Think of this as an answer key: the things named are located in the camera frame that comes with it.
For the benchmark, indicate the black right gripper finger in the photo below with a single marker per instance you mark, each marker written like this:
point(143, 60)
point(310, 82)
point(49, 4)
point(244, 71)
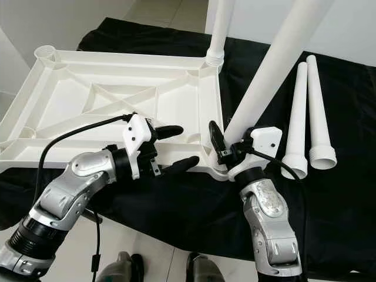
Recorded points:
point(217, 141)

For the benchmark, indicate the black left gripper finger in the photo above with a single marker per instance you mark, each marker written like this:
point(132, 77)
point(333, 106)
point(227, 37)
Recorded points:
point(170, 131)
point(181, 166)

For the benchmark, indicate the white plastic children table top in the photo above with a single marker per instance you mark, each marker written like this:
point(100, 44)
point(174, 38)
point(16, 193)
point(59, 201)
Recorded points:
point(70, 108)

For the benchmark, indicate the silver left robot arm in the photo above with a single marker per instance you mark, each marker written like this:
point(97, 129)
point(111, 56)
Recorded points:
point(76, 185)

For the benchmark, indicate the grey right robot foot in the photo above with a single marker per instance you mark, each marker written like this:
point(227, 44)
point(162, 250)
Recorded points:
point(211, 271)

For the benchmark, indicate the grey robot foot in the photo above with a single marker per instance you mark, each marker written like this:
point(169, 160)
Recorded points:
point(117, 270)
point(211, 271)

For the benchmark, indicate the grey left robot foot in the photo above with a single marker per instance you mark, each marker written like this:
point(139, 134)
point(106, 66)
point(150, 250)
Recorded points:
point(117, 270)

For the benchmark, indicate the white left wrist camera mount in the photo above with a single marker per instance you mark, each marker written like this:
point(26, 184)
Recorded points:
point(136, 138)

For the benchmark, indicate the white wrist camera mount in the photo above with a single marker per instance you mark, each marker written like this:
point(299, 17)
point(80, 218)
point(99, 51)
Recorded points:
point(136, 138)
point(265, 144)

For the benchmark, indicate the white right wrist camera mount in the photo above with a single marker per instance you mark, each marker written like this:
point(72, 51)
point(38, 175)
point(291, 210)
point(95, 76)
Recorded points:
point(265, 144)

